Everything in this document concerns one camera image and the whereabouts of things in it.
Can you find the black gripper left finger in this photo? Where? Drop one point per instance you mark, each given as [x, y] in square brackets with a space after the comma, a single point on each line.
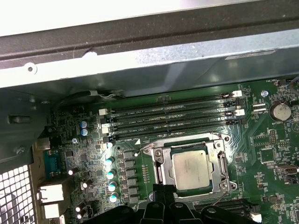
[154, 210]

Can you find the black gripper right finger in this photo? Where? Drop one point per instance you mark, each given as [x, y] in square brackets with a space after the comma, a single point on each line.
[180, 212]

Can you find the silver CPU green edge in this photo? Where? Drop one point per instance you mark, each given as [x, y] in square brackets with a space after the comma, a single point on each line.
[191, 170]

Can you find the RAM slot black clips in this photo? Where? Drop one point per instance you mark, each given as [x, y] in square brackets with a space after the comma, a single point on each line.
[172, 111]
[224, 203]
[172, 130]

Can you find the CPU socket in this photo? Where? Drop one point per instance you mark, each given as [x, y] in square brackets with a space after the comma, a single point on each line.
[226, 184]

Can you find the RAM slot white clips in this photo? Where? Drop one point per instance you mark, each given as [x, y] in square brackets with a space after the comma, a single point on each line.
[172, 102]
[256, 217]
[172, 120]

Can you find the green motherboard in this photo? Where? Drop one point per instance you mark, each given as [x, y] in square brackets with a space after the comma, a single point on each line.
[257, 149]

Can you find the round coin battery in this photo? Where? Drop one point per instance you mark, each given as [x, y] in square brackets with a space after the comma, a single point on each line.
[280, 113]

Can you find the black PC case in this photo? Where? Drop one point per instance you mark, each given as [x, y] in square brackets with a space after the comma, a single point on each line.
[163, 30]

